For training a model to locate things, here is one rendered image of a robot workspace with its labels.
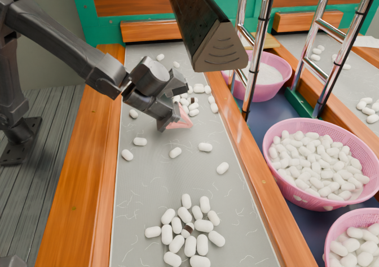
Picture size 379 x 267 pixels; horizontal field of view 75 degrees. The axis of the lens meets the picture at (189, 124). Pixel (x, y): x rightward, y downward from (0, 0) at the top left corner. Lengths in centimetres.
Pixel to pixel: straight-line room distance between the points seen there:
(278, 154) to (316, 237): 21
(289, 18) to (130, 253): 108
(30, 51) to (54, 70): 19
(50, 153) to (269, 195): 62
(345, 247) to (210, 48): 44
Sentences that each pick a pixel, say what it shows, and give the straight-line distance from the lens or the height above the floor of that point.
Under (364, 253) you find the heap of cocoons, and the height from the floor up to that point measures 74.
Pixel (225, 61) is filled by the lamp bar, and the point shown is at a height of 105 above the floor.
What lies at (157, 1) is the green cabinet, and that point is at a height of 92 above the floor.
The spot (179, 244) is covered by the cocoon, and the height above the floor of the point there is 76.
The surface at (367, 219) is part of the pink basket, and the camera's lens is 64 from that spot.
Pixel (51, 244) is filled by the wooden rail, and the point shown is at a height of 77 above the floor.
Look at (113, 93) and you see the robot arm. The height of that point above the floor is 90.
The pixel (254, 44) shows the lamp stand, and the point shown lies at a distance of 64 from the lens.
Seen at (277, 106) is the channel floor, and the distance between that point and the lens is 94.
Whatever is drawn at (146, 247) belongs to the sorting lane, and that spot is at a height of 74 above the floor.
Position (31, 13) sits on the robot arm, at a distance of 60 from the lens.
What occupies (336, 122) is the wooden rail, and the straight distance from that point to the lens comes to 83.
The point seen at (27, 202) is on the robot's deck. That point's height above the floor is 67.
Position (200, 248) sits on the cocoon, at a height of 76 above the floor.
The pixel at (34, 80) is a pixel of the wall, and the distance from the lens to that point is 227.
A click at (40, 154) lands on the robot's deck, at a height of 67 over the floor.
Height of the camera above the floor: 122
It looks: 42 degrees down
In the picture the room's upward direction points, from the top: straight up
